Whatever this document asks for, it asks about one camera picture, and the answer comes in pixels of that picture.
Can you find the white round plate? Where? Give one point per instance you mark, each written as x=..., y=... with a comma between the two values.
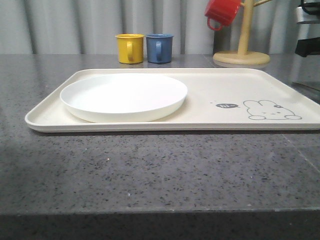
x=124, y=97

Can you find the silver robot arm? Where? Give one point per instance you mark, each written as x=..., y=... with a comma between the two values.
x=307, y=14

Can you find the cream rabbit serving tray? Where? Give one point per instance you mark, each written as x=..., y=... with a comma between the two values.
x=217, y=99

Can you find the blue mug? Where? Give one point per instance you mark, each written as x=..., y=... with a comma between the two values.
x=159, y=48

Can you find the yellow mug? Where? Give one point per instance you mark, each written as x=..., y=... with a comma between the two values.
x=130, y=48

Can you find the wooden mug tree stand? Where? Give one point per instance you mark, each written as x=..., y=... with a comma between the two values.
x=242, y=56

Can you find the red mug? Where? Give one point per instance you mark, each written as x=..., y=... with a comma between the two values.
x=221, y=11

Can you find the grey curtain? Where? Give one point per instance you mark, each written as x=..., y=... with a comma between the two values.
x=91, y=26

